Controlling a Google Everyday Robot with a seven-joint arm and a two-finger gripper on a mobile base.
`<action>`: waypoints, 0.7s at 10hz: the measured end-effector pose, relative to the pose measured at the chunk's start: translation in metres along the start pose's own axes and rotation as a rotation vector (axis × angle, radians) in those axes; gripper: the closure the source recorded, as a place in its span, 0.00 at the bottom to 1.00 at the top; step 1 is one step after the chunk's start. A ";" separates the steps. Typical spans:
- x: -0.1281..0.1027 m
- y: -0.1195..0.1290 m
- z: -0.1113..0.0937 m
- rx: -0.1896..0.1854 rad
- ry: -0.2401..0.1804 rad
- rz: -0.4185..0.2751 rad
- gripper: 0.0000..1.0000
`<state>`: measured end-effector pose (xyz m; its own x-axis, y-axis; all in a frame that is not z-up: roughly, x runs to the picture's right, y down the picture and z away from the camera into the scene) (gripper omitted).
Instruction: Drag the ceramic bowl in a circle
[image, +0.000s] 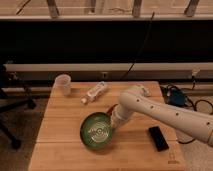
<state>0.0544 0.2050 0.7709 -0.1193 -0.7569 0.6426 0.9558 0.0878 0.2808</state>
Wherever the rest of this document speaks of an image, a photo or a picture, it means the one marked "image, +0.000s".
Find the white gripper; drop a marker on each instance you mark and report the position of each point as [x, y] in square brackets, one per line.
[120, 116]

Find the green ceramic bowl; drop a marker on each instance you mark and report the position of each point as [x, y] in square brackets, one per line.
[96, 131]

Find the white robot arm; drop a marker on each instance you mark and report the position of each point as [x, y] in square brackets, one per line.
[136, 99]

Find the empty plastic water bottle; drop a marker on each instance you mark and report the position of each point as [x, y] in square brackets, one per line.
[94, 92]

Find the small white crumpled object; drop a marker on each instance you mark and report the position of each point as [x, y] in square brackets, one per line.
[145, 90]

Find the black rectangular remote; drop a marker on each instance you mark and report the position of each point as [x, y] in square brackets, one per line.
[158, 138]

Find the clear plastic cup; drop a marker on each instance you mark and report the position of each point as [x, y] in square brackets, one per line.
[63, 82]

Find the white baseboard heater rail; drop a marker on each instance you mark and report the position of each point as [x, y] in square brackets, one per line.
[115, 71]

